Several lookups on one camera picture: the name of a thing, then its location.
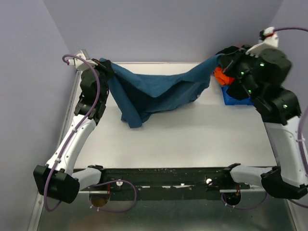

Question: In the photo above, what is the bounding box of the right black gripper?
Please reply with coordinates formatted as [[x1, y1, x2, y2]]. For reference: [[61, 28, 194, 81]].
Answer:
[[220, 43, 262, 99]]

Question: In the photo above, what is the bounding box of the teal blue t shirt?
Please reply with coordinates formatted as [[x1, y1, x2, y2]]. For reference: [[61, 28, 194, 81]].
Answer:
[[108, 55, 219, 128]]

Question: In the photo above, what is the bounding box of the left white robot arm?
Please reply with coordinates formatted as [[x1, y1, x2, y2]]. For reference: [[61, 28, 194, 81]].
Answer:
[[33, 59, 114, 204]]

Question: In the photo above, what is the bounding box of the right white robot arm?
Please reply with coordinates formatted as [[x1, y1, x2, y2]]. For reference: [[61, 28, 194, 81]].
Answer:
[[218, 46, 308, 200]]

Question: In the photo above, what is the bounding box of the black t shirt pile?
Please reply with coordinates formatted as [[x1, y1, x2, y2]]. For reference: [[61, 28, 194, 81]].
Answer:
[[217, 44, 258, 77]]

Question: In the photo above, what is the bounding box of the orange t shirt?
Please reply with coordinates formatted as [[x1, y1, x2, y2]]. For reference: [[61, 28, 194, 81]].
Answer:
[[214, 66, 235, 86]]

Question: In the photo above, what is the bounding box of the blue plastic bin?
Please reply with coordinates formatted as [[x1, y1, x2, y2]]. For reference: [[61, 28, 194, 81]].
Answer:
[[221, 86, 255, 106]]

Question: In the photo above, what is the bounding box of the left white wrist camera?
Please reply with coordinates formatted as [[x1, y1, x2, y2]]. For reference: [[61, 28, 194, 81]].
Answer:
[[68, 49, 90, 71]]

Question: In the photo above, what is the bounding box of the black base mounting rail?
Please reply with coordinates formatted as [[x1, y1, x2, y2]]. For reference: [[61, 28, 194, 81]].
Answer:
[[100, 166, 251, 202]]

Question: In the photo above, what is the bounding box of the aluminium table edge rail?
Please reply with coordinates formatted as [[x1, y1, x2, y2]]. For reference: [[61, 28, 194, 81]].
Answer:
[[26, 63, 84, 231]]

